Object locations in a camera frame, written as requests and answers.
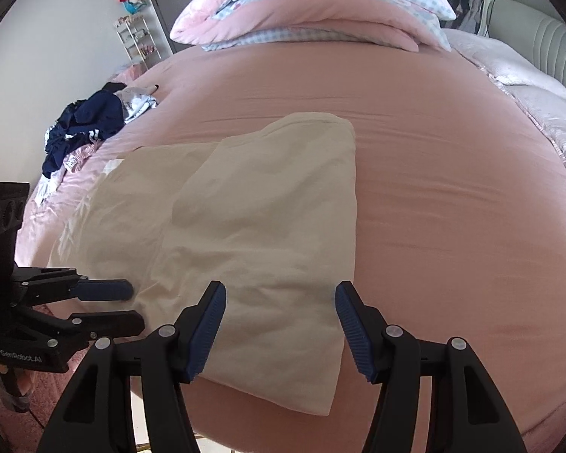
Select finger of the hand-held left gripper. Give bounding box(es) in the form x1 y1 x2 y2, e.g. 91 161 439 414
25 309 146 356
13 267 135 306

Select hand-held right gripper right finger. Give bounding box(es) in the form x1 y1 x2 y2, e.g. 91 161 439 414
335 280 525 453

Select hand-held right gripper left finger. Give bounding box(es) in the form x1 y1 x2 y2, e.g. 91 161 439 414
38 280 228 453

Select pink and cream shirt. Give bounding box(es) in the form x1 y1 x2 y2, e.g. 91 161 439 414
46 111 360 418

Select navy striped clothes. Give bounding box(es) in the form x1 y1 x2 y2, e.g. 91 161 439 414
42 89 126 176

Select pink fuzzy clothing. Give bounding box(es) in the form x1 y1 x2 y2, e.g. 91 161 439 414
0 354 74 439

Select pink striped cloth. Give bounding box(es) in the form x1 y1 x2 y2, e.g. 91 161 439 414
63 144 98 174

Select light printed cloth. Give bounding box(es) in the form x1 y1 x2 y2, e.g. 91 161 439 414
117 84 160 124

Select grey door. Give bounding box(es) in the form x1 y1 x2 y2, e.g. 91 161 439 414
139 0 218 55

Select folded pink checked quilt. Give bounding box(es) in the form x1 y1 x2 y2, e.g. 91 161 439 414
170 0 457 54

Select grey padded headboard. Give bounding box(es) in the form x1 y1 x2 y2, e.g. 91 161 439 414
481 0 566 107

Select white wire rack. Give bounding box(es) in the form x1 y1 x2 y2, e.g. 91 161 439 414
114 15 164 64

